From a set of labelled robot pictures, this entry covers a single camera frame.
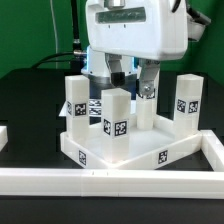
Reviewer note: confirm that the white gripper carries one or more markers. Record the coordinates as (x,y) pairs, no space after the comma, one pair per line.
(148,29)

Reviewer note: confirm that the white block at left edge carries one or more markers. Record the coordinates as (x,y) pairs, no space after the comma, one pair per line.
(3,137)

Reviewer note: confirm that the white right barrier rail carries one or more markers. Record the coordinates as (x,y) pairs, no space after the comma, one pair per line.
(213,150)

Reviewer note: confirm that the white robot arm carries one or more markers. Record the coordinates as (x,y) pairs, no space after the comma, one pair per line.
(150,30)

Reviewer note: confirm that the white desk top tray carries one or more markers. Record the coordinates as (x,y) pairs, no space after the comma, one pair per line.
(148,150)

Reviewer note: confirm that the white front barrier rail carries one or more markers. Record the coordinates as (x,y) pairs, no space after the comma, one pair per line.
(111,183)

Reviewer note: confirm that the white sheet with fiducial markers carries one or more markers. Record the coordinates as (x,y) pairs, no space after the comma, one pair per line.
(95,108)

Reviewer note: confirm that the white barrier rail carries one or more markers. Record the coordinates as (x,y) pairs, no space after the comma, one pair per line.
(111,183)
(213,150)

